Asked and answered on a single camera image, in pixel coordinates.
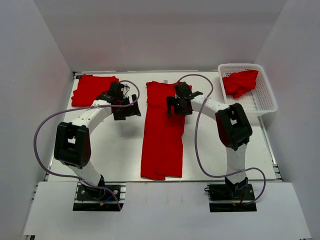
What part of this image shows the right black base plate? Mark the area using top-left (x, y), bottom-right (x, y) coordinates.
top-left (204, 184), bottom-right (257, 213)

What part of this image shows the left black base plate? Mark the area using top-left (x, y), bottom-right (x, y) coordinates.
top-left (72, 183), bottom-right (126, 212)

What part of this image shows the folded red t shirt stack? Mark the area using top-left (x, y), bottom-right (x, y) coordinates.
top-left (71, 74), bottom-right (119, 107)

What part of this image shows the white plastic basket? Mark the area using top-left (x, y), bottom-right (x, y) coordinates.
top-left (217, 63), bottom-right (278, 117)

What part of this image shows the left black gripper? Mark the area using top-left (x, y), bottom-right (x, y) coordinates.
top-left (113, 94), bottom-right (141, 121)

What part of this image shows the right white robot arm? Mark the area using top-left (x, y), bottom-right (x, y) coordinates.
top-left (166, 82), bottom-right (253, 200)

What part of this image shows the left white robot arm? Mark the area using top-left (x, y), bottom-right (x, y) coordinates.
top-left (53, 80), bottom-right (141, 200)

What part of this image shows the red t shirt in basket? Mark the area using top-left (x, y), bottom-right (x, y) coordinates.
top-left (222, 70), bottom-right (259, 99)

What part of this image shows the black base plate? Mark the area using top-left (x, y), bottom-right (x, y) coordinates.
top-left (72, 183), bottom-right (126, 212)
top-left (204, 184), bottom-right (257, 213)

